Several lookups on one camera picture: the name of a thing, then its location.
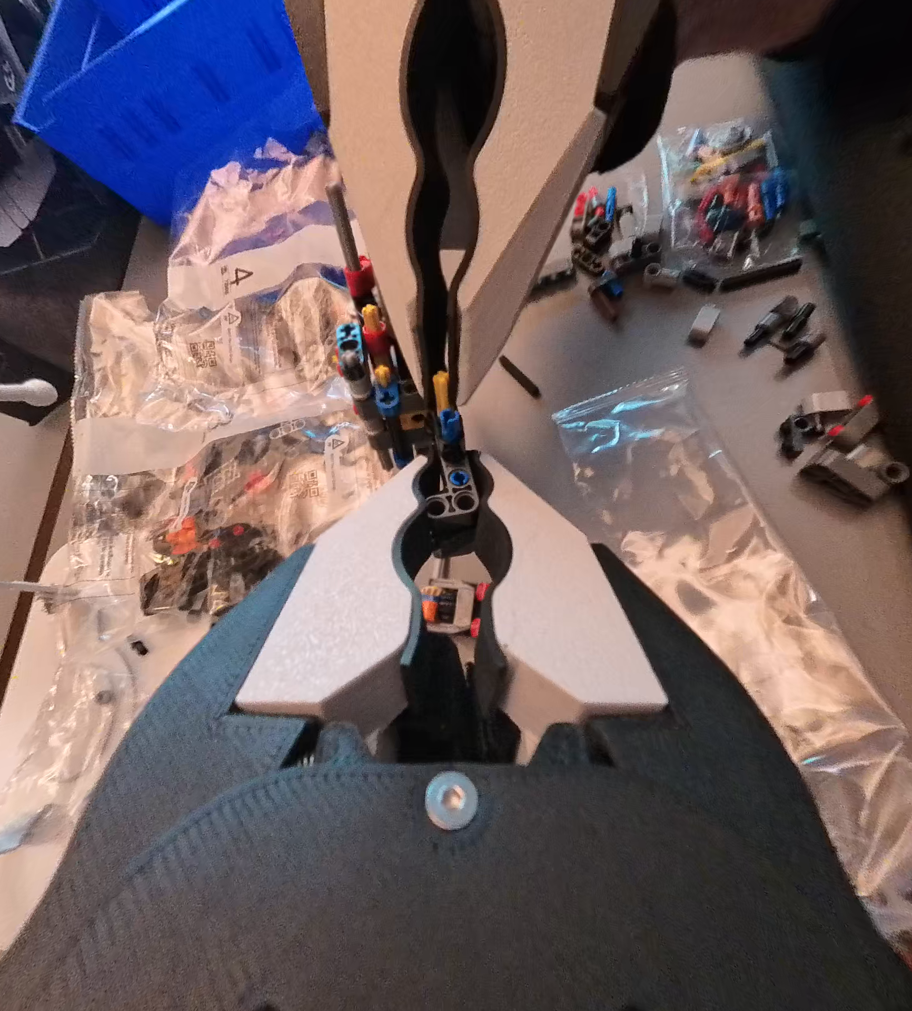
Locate lego set box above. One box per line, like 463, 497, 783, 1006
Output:
0, 0, 143, 382

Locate blue plastic bin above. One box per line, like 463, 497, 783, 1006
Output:
12, 0, 328, 232

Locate white-banded clear lego bag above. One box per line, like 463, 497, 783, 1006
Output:
166, 133, 395, 431
71, 291, 394, 507

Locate small red black lego subassembly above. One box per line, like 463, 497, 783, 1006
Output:
419, 579, 494, 638

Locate large dark grey lego liftarm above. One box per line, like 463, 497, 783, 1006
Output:
798, 441, 912, 504

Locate long black lego axle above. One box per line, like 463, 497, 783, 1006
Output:
719, 255, 806, 295

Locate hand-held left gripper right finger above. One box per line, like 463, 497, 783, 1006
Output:
482, 455, 670, 753

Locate person's right forearm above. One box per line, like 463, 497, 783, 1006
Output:
760, 0, 912, 76

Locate short black lego axle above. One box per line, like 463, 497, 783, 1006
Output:
498, 354, 541, 398

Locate pile of loose lego pieces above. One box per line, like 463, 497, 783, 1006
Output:
529, 184, 676, 319

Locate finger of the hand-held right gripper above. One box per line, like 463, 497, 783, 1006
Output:
454, 0, 623, 405
320, 0, 451, 382

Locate person's right hand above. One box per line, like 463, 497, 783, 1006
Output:
676, 0, 841, 62

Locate light grey connector red pin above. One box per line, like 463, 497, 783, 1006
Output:
798, 389, 877, 445

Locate black lego connector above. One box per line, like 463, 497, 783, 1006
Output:
778, 411, 822, 459

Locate empty clear zip bag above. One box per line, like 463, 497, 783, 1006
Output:
551, 365, 912, 913

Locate small bag red blue pins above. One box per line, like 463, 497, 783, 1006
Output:
656, 125, 805, 267

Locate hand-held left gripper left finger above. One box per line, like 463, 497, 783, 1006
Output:
235, 458, 432, 745

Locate multicoloured lego assembly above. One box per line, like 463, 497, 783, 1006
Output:
328, 182, 498, 554

